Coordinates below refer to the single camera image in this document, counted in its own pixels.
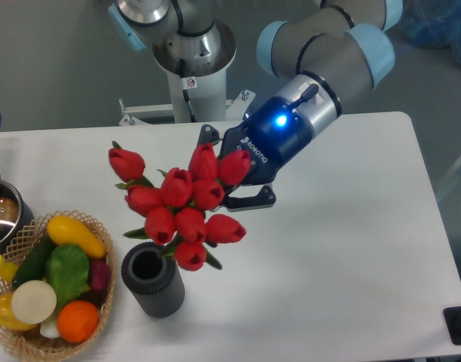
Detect red tulip bouquet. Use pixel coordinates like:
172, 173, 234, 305
109, 143, 251, 272

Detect white round radish slice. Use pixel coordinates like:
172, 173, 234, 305
11, 280, 57, 324

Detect black device at table edge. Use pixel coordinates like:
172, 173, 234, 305
443, 306, 461, 345

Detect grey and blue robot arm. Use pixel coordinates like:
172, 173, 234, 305
108, 1, 403, 210

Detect woven wicker basket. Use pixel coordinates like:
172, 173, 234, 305
0, 210, 115, 361

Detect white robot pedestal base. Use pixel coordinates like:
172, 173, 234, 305
119, 20, 256, 125

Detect green cucumber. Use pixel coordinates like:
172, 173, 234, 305
11, 234, 56, 290

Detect green lettuce leaf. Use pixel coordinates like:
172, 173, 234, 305
45, 244, 90, 311

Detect dark grey ribbed vase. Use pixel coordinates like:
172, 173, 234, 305
121, 242, 186, 318

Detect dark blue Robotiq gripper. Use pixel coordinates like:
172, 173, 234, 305
197, 97, 312, 212

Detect yellow bell pepper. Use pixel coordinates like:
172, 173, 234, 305
0, 293, 37, 331

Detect yellow squash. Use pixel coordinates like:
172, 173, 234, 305
46, 215, 106, 259

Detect white leek stalk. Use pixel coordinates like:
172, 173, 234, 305
39, 313, 60, 339

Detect orange fruit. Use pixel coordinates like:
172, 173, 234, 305
57, 300, 99, 343

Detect yellow banana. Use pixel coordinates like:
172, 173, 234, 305
0, 254, 19, 284

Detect blue handled saucepan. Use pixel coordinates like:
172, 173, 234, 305
0, 111, 35, 265

